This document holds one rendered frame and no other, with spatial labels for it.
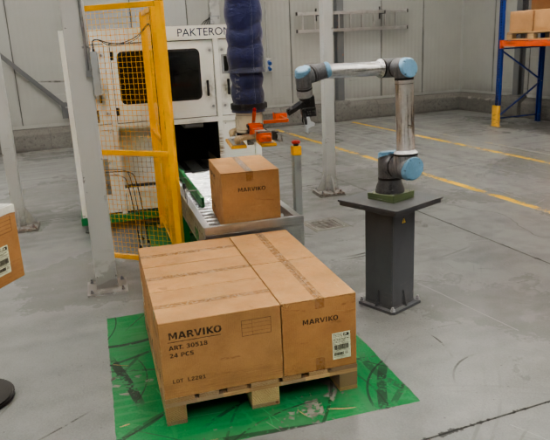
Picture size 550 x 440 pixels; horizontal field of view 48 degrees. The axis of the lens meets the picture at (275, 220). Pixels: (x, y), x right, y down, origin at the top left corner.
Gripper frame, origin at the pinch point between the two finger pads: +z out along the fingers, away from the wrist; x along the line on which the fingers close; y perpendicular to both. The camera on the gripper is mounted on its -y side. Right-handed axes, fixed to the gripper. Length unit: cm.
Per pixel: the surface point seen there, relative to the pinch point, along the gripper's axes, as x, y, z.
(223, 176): 33, -53, 41
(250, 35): 45, -22, -46
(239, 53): 42, -30, -36
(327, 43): 345, 78, 72
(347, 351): -106, -3, 77
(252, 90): 36.6, -25.4, -14.0
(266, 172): 36, -24, 45
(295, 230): 22, -11, 87
